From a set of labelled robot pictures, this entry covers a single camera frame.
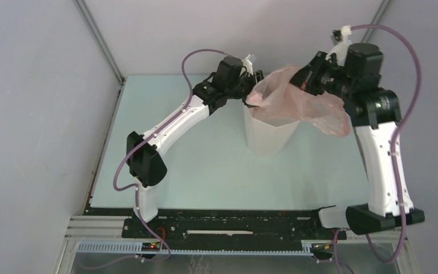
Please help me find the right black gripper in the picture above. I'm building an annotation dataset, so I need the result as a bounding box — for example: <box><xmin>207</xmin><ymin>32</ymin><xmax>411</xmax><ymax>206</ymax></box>
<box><xmin>285</xmin><ymin>51</ymin><xmax>355</xmax><ymax>100</ymax></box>

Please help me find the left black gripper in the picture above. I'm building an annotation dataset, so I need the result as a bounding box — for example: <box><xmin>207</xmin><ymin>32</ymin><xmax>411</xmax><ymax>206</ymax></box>
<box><xmin>225</xmin><ymin>70</ymin><xmax>278</xmax><ymax>108</ymax></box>

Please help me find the pink plastic trash bag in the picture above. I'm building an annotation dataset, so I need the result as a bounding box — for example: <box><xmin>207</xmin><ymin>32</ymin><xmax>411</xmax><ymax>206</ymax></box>
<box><xmin>246</xmin><ymin>65</ymin><xmax>351</xmax><ymax>138</ymax></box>

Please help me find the white paper trash bin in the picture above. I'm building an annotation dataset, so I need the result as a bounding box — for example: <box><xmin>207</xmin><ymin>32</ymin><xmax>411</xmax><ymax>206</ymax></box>
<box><xmin>243</xmin><ymin>107</ymin><xmax>299</xmax><ymax>157</ymax></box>

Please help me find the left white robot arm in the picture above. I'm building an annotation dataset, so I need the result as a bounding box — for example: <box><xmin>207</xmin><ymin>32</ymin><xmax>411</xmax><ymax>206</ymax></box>
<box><xmin>126</xmin><ymin>54</ymin><xmax>263</xmax><ymax>238</ymax></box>

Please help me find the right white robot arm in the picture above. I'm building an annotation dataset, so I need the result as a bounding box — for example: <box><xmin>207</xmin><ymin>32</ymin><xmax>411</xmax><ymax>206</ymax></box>
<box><xmin>290</xmin><ymin>43</ymin><xmax>425</xmax><ymax>235</ymax></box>

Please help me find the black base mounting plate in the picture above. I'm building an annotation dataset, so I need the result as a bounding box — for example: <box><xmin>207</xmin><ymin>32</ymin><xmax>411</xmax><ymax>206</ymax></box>
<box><xmin>86</xmin><ymin>208</ymin><xmax>336</xmax><ymax>251</ymax></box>

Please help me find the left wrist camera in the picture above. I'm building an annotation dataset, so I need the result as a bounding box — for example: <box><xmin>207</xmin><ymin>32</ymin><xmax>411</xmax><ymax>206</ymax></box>
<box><xmin>241</xmin><ymin>54</ymin><xmax>257</xmax><ymax>75</ymax></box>

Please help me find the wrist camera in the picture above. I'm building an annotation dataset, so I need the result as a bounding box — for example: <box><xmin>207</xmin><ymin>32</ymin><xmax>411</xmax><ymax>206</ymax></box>
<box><xmin>241</xmin><ymin>54</ymin><xmax>257</xmax><ymax>75</ymax></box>
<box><xmin>325</xmin><ymin>25</ymin><xmax>352</xmax><ymax>66</ymax></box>

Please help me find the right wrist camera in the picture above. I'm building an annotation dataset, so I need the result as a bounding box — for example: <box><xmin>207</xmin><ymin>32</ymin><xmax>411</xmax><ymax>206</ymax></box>
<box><xmin>325</xmin><ymin>25</ymin><xmax>352</xmax><ymax>66</ymax></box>

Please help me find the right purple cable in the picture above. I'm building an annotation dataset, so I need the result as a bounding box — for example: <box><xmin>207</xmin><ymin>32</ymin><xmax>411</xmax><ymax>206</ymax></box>
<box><xmin>317</xmin><ymin>24</ymin><xmax>423</xmax><ymax>274</ymax></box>

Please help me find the white slotted cable duct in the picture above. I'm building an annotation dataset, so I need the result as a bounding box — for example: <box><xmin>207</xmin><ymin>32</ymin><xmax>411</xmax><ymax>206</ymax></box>
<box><xmin>76</xmin><ymin>241</ymin><xmax>332</xmax><ymax>256</ymax></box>

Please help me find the aluminium frame rail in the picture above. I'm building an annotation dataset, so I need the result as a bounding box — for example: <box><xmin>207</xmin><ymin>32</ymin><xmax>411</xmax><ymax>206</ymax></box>
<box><xmin>52</xmin><ymin>215</ymin><xmax>421</xmax><ymax>273</ymax></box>

